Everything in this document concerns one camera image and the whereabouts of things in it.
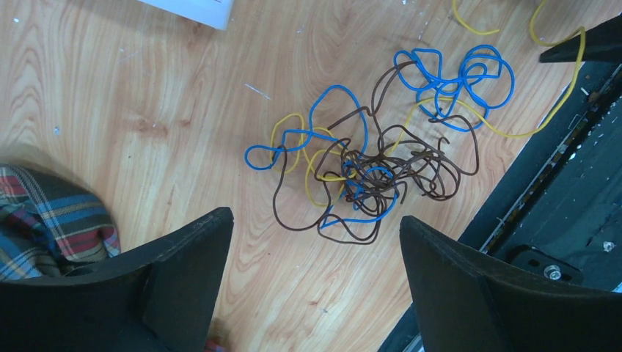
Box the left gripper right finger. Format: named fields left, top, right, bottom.
left=399, top=216, right=621, bottom=351

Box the white plastic bin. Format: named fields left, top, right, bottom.
left=140, top=0, right=235, bottom=30

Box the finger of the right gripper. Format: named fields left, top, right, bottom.
left=538, top=14, right=622, bottom=64

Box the cable bundle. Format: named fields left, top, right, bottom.
left=244, top=44, right=516, bottom=246

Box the plaid cloth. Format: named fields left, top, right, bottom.
left=1, top=164, right=122, bottom=281

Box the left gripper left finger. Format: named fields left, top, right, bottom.
left=1, top=207, right=234, bottom=351

